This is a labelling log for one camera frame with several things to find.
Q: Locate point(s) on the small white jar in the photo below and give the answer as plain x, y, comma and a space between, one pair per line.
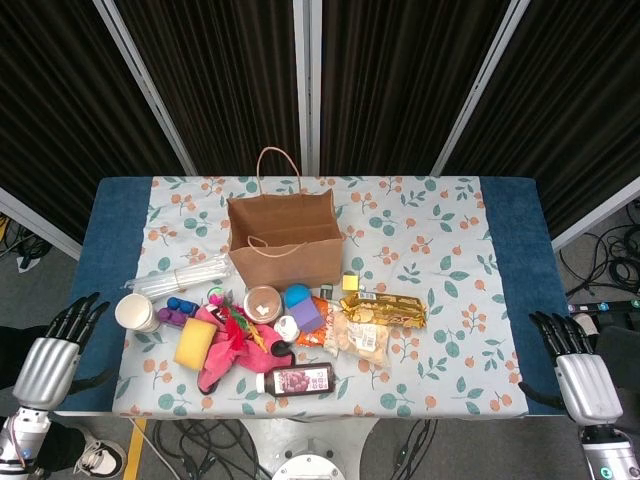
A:
287, 327

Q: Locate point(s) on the yellow sponge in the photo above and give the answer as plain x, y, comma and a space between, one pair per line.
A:
195, 344

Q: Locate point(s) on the small pink green toy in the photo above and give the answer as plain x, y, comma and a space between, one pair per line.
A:
216, 296

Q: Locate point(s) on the small dark green clip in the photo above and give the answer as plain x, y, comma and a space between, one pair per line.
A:
326, 290

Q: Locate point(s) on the purple toy building block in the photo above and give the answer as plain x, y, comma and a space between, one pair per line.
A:
172, 317

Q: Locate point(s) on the blue toy building block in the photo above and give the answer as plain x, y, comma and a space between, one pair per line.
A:
182, 305

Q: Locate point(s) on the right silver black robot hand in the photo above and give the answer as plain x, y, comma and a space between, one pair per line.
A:
587, 385

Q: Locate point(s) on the small yellow cube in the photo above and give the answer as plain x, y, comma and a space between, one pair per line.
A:
350, 283

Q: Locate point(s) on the white metal frame pole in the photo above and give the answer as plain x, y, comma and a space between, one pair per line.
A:
595, 220
40, 225
145, 85
306, 75
480, 85

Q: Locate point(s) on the pink cloth with black trim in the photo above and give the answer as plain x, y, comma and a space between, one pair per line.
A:
235, 357

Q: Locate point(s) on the yellow floor tape strip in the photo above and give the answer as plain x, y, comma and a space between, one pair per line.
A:
135, 450

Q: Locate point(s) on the blue table cover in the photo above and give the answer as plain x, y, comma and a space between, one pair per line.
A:
115, 225

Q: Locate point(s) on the orange white seasoning packet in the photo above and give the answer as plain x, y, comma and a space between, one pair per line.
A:
312, 339

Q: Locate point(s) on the gold snack packet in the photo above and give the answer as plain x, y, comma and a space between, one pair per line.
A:
385, 307

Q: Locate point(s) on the white clear snack bag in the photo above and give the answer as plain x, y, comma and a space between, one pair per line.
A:
360, 340

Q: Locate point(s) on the purple juice bottle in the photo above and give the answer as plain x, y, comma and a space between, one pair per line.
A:
297, 380

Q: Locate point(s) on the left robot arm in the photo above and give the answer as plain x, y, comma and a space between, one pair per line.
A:
20, 430

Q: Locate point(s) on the white black sneaker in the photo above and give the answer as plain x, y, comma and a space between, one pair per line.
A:
586, 324
102, 457

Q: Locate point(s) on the colourful feather toy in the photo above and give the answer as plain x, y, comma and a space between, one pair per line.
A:
235, 327

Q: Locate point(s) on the purple foam cube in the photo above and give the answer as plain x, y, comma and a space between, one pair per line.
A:
306, 316

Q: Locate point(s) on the blue ball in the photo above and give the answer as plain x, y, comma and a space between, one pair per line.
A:
296, 294

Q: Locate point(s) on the floral print tablecloth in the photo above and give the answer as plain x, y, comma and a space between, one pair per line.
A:
440, 280

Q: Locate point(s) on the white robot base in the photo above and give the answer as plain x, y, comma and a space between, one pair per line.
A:
310, 467

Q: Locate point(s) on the black power strip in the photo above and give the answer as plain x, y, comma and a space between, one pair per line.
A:
610, 306

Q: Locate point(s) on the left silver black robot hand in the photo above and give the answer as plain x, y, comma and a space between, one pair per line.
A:
45, 370

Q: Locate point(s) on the black trouser leg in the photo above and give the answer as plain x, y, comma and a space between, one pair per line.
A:
60, 447

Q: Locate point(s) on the black pleated curtain panel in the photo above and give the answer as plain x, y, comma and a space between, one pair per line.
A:
400, 75
215, 75
50, 100
575, 100

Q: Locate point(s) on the clear round tub brown contents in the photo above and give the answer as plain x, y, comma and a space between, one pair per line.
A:
262, 302

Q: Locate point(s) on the bundle of clear straws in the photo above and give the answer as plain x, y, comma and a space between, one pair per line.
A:
180, 277

